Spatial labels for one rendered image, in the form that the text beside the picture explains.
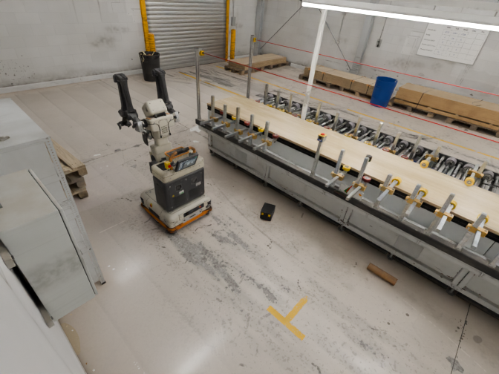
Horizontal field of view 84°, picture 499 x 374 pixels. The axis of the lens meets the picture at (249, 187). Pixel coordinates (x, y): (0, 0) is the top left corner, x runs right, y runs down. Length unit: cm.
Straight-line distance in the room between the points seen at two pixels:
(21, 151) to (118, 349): 164
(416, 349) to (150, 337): 227
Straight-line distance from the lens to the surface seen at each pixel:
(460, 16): 287
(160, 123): 312
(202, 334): 270
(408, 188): 322
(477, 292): 364
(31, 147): 220
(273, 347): 268
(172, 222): 325
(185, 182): 316
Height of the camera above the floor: 243
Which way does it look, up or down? 36 degrees down
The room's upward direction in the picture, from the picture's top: 5 degrees clockwise
